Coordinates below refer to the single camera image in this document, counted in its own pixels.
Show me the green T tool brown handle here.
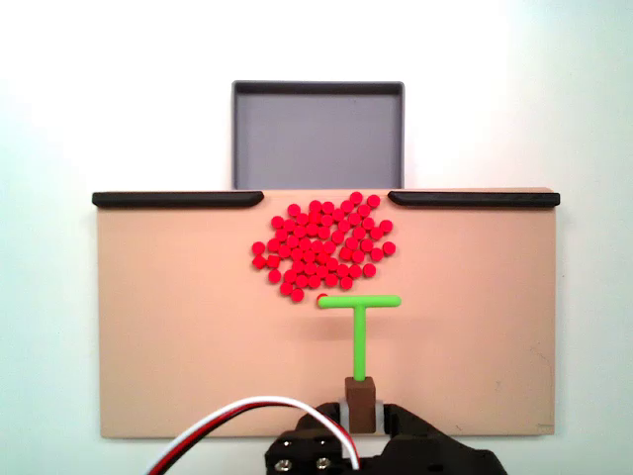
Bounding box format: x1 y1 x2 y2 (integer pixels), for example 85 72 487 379
316 294 403 435

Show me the peach work board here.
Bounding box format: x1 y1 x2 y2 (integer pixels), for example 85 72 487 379
92 186 562 439

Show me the grey plastic tray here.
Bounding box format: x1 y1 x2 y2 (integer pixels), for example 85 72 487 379
230 79 407 192

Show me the white red black servo cable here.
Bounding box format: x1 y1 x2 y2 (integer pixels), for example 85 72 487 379
146 395 363 475

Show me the black edge rail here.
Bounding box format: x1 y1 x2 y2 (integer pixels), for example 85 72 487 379
91 191 265 209
387 190 562 210

